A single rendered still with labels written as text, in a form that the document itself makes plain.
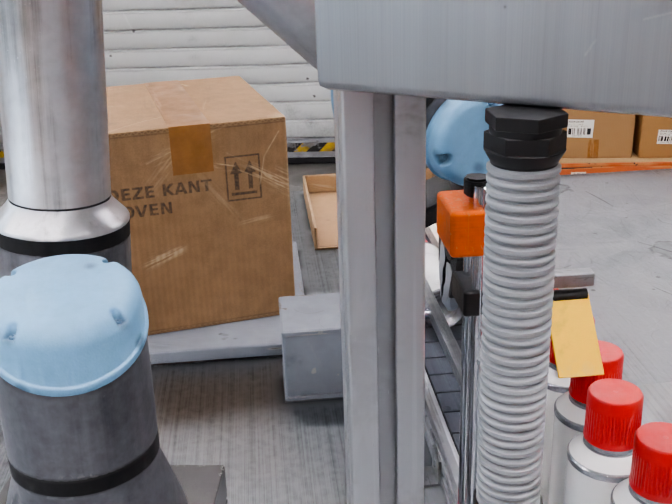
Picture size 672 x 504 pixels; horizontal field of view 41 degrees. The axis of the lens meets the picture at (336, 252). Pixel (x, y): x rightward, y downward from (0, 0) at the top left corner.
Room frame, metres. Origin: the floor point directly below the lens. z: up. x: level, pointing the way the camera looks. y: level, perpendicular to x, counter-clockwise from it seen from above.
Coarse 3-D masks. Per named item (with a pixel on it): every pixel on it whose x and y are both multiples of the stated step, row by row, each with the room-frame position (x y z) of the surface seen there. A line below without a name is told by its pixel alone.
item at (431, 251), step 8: (432, 248) 1.11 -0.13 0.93; (432, 256) 1.08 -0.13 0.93; (432, 264) 1.05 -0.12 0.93; (432, 272) 1.02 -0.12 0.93; (432, 280) 1.00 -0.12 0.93; (432, 288) 0.98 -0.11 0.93; (440, 296) 0.97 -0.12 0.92; (440, 304) 0.98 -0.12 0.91; (448, 312) 0.98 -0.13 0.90; (456, 312) 0.97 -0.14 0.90; (448, 320) 0.97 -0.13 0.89; (456, 320) 0.97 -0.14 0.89
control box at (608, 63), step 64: (320, 0) 0.42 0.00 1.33; (384, 0) 0.40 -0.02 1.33; (448, 0) 0.38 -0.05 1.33; (512, 0) 0.37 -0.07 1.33; (576, 0) 0.36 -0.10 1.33; (640, 0) 0.35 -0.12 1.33; (320, 64) 0.42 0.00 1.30; (384, 64) 0.40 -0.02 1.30; (448, 64) 0.38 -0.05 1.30; (512, 64) 0.37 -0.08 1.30; (576, 64) 0.36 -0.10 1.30; (640, 64) 0.34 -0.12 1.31
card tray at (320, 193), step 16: (304, 176) 1.66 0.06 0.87; (320, 176) 1.66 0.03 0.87; (432, 176) 1.68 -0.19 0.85; (304, 192) 1.63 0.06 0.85; (320, 192) 1.66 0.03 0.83; (336, 192) 1.66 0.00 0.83; (320, 208) 1.57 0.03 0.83; (336, 208) 1.56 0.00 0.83; (320, 224) 1.48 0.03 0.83; (336, 224) 1.48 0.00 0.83; (320, 240) 1.40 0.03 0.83; (336, 240) 1.40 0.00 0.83
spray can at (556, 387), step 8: (552, 352) 0.57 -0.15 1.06; (552, 360) 0.57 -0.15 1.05; (552, 368) 0.57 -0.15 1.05; (552, 376) 0.56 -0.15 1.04; (552, 384) 0.56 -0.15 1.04; (560, 384) 0.55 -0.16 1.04; (568, 384) 0.55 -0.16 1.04; (552, 392) 0.56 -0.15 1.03; (560, 392) 0.55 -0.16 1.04; (552, 400) 0.56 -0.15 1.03; (552, 408) 0.55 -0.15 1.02; (552, 416) 0.55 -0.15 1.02; (552, 424) 0.55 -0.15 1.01; (544, 432) 0.56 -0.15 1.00; (552, 432) 0.55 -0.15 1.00; (544, 440) 0.56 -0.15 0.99; (544, 448) 0.56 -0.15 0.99; (544, 456) 0.56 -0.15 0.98; (544, 464) 0.56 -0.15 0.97; (544, 472) 0.56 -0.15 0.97; (544, 480) 0.56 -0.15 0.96; (544, 488) 0.56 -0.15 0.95; (544, 496) 0.56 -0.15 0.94
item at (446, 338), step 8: (432, 296) 0.88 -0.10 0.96; (432, 304) 0.86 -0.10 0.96; (432, 312) 0.84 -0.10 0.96; (440, 312) 0.84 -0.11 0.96; (432, 320) 0.84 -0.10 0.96; (440, 320) 0.82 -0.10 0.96; (440, 328) 0.81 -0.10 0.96; (448, 328) 0.81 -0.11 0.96; (440, 336) 0.80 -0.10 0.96; (448, 336) 0.79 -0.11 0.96; (448, 344) 0.77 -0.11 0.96; (456, 344) 0.77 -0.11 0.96; (448, 352) 0.76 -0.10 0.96; (456, 352) 0.75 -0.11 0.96; (448, 360) 0.76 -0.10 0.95; (456, 360) 0.74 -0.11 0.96; (456, 368) 0.73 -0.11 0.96; (456, 376) 0.73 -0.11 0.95
